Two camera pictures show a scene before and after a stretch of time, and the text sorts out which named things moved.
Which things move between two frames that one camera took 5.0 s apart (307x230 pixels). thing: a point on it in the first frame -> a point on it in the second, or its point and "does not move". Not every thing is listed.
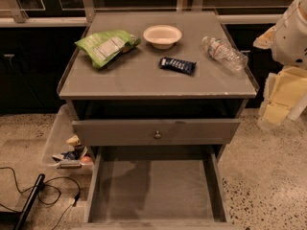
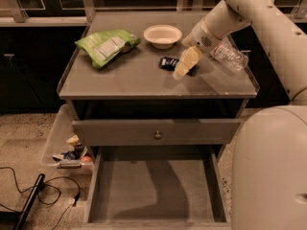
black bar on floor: (31, 201) does not move
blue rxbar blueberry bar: (177, 64) does not move
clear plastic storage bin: (62, 153) does not move
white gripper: (290, 43) -> (198, 38)
